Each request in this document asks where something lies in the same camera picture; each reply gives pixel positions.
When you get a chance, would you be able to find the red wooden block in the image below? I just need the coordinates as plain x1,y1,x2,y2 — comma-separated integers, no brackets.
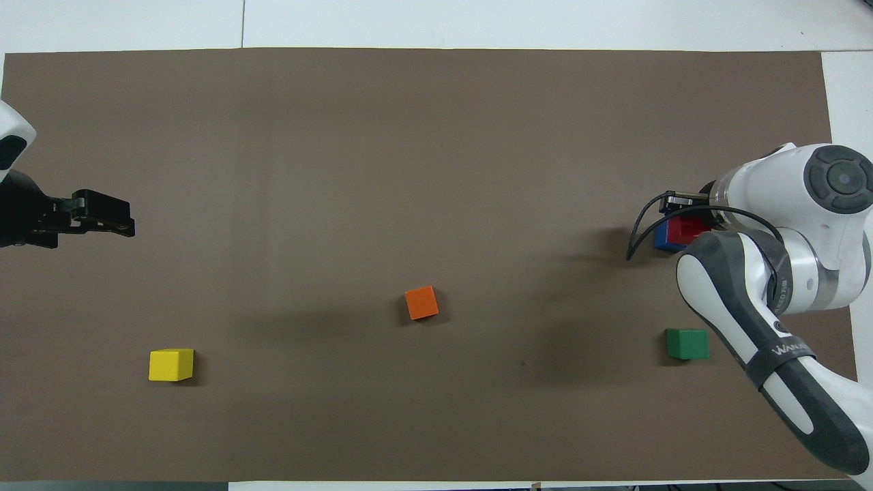
666,216,713,246

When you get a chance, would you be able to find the blue wooden block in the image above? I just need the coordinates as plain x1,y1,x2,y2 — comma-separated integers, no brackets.
653,224,691,254

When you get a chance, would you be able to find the brown table mat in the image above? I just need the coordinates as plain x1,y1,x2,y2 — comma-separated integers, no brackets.
0,47,870,483

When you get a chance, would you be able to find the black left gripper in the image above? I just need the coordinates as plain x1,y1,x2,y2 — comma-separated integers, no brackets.
0,168,136,250

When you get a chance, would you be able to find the orange wooden block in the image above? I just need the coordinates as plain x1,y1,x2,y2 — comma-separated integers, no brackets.
404,285,441,321

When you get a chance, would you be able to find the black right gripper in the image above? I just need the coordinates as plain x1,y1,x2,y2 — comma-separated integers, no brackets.
660,190,713,220

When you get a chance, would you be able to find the black right arm gripper cable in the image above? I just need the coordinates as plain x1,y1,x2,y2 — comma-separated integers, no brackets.
625,192,786,309

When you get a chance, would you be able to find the yellow wooden block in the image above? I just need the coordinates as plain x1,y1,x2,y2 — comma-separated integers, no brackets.
148,348,196,383

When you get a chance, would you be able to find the green wooden block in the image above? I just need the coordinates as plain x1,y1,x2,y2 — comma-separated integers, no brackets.
665,328,710,361

